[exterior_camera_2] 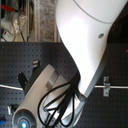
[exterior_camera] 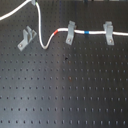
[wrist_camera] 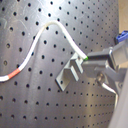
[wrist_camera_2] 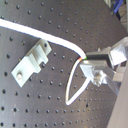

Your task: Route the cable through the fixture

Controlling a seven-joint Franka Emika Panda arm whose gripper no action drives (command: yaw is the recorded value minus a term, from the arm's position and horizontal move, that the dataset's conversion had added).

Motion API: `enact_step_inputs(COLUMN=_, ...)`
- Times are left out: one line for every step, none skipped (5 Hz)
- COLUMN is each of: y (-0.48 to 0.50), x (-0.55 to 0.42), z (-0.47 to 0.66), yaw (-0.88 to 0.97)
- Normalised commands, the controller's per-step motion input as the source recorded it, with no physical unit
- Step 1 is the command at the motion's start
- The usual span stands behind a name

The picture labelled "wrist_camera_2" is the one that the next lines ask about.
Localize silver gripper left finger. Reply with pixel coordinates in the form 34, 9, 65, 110
80, 64, 119, 94

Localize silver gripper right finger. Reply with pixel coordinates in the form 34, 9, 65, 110
86, 46, 128, 68

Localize white cable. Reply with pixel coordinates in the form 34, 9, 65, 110
0, 18, 91, 107

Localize black perforated breadboard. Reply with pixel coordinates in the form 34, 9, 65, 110
0, 0, 127, 128

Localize white plastic cable clip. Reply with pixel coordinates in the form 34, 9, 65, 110
11, 39, 52, 87

